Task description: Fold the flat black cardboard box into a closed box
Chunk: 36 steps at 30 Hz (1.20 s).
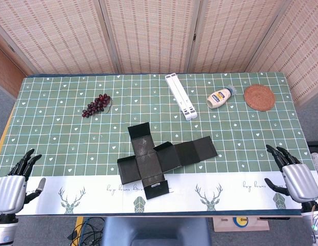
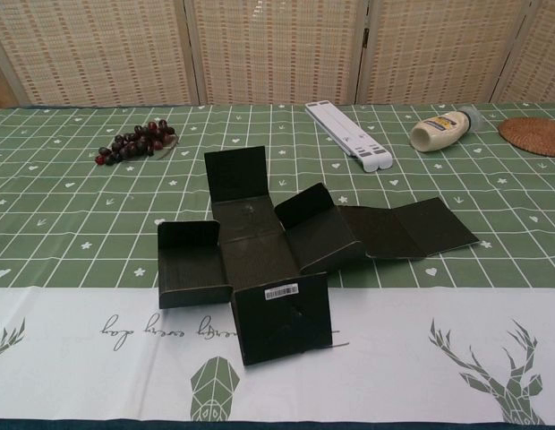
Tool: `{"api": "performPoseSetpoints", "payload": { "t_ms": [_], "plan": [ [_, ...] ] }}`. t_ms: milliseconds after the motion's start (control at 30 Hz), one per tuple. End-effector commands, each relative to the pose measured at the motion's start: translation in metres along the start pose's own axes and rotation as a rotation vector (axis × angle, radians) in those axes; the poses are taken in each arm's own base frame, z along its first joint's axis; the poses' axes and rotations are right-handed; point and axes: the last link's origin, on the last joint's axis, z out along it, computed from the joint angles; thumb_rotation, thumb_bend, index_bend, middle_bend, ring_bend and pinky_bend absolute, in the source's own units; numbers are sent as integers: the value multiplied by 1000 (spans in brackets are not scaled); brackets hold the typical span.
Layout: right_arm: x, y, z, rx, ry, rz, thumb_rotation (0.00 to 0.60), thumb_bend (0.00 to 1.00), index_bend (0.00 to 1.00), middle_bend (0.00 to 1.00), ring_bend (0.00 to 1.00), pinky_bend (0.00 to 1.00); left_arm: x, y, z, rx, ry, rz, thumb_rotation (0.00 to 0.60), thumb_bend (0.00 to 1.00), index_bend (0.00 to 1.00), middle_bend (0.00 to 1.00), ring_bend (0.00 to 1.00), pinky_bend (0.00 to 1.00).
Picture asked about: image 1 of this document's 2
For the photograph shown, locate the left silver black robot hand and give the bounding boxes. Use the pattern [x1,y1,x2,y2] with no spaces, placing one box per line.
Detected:
[0,148,46,215]

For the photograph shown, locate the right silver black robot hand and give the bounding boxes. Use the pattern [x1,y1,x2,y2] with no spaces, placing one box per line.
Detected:
[264,145,318,205]

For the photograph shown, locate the black paper box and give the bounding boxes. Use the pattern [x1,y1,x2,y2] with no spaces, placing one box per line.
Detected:
[116,122,218,200]

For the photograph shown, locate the green grid tablecloth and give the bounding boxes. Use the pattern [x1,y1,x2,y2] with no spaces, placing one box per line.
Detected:
[0,72,318,216]

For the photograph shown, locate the wooden toy board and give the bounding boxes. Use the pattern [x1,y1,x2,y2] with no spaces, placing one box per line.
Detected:
[212,216,270,233]

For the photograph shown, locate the round woven brown coaster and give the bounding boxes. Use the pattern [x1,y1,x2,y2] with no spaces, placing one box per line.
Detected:
[244,84,276,112]

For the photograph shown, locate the brown wooden door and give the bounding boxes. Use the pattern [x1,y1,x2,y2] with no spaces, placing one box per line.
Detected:
[0,45,28,99]

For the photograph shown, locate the mayonnaise squeeze bottle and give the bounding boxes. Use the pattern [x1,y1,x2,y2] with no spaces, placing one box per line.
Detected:
[206,85,237,110]

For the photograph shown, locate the dark red grape bunch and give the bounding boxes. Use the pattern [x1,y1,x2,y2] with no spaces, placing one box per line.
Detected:
[82,93,113,119]

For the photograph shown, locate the white folding stand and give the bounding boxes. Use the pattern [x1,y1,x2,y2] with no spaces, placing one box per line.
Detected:
[165,73,197,121]

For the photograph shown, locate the dark grey robot torso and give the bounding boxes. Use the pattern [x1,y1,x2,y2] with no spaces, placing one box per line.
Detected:
[101,217,212,246]

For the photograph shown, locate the bamboo folding screen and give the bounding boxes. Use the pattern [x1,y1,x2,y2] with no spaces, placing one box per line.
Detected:
[0,0,318,108]

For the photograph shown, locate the black floor cables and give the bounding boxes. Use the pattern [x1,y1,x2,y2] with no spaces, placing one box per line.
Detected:
[68,217,106,246]

